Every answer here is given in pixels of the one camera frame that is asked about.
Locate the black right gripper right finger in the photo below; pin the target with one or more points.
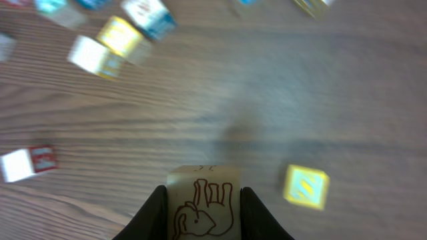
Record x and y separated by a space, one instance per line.
257 223

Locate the white block yellow side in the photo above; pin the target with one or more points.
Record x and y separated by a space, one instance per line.
7 45

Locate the green number 4 block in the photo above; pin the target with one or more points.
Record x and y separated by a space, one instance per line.
61 12

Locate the white elephant block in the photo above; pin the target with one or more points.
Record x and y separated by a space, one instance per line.
203 203

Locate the plain white block centre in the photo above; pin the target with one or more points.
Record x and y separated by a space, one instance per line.
95 58

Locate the yellow top block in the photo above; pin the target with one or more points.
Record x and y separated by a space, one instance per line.
125 40

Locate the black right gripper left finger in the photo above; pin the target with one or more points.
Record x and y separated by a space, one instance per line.
150 222

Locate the white block green side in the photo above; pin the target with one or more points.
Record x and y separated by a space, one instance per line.
314 8

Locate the plain white front block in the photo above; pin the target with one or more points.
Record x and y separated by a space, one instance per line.
28 162

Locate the plain white block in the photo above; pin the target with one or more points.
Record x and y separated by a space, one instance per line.
28 162
95 58

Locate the white block animal top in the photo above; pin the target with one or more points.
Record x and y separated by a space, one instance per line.
151 16

